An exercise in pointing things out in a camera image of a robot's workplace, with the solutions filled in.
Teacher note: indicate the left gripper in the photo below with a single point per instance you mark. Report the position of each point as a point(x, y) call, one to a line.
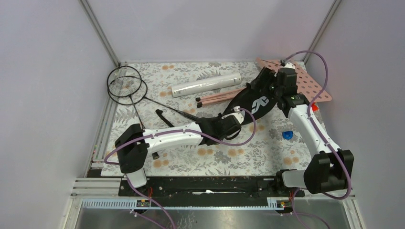
point(219, 118)

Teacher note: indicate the pink music stand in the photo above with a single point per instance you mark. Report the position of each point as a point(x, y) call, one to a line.
point(303, 83)

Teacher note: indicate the black racket bag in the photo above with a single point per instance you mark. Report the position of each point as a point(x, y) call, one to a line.
point(255, 97)

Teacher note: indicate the white shuttlecock tube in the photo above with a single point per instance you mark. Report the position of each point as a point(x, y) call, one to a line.
point(205, 85)

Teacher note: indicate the black badminton racket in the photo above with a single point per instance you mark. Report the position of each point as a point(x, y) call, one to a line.
point(158, 104)
point(124, 115)

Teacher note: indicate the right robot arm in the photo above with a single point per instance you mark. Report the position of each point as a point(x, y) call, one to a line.
point(330, 166)

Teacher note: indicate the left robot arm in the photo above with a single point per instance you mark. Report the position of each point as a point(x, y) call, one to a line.
point(136, 143)

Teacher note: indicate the red toy blocks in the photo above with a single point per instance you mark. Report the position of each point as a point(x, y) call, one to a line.
point(314, 107)

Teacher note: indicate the blue plastic piece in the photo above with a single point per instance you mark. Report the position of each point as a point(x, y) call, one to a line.
point(288, 135)

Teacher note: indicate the floral tablecloth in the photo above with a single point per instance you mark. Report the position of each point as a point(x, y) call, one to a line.
point(259, 150)

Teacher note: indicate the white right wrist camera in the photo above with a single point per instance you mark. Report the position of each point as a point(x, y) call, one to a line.
point(287, 64)

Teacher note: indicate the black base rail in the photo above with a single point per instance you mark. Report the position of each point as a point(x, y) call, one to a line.
point(223, 192)

